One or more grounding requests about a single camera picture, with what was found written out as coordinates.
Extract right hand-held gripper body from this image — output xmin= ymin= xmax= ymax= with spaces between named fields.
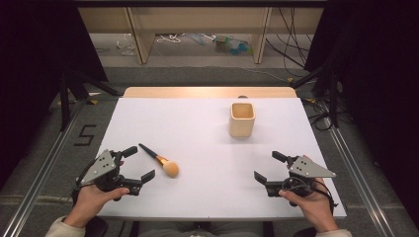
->
xmin=265 ymin=155 xmax=337 ymax=207

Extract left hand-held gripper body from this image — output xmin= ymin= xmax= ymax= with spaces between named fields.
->
xmin=76 ymin=149 xmax=143 ymax=202

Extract makeup brush with black handle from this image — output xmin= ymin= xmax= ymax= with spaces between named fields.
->
xmin=137 ymin=142 xmax=181 ymax=179

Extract person's right hand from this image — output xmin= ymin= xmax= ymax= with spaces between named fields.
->
xmin=279 ymin=177 xmax=340 ymax=233

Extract person's left hand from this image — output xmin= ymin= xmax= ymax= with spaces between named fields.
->
xmin=63 ymin=184 xmax=131 ymax=229

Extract beige square cup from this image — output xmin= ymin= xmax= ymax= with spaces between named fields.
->
xmin=228 ymin=102 xmax=257 ymax=138

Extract white table board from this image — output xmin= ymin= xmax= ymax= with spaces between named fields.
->
xmin=96 ymin=97 xmax=348 ymax=221

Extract black metal stand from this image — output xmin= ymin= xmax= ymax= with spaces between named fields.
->
xmin=58 ymin=69 xmax=123 ymax=132
xmin=290 ymin=63 xmax=341 ymax=129

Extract person's grey trousers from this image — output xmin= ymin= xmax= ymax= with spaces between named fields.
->
xmin=137 ymin=220 xmax=265 ymax=237

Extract wooden table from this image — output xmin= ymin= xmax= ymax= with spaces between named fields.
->
xmin=123 ymin=86 xmax=298 ymax=99

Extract clear plastic bottle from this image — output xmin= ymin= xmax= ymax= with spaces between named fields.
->
xmin=116 ymin=33 xmax=136 ymax=56

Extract black curtain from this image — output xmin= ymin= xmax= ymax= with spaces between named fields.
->
xmin=304 ymin=0 xmax=419 ymax=228
xmin=0 ymin=0 xmax=110 ymax=189

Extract colourful plastic bag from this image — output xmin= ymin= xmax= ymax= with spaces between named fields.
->
xmin=213 ymin=35 xmax=254 ymax=56

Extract wooden shelf unit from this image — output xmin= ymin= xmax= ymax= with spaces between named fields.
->
xmin=77 ymin=6 xmax=325 ymax=65

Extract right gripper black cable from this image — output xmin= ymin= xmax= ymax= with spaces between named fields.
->
xmin=283 ymin=177 xmax=339 ymax=216

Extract aluminium floor rail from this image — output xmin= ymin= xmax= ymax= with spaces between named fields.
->
xmin=324 ymin=117 xmax=393 ymax=237
xmin=1 ymin=108 xmax=83 ymax=237

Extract black floor cables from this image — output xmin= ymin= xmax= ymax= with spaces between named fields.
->
xmin=301 ymin=98 xmax=334 ymax=131

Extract hanging black cables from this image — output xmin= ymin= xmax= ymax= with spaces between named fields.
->
xmin=265 ymin=8 xmax=314 ymax=78

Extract white cord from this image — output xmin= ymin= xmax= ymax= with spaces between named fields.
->
xmin=155 ymin=33 xmax=186 ymax=44

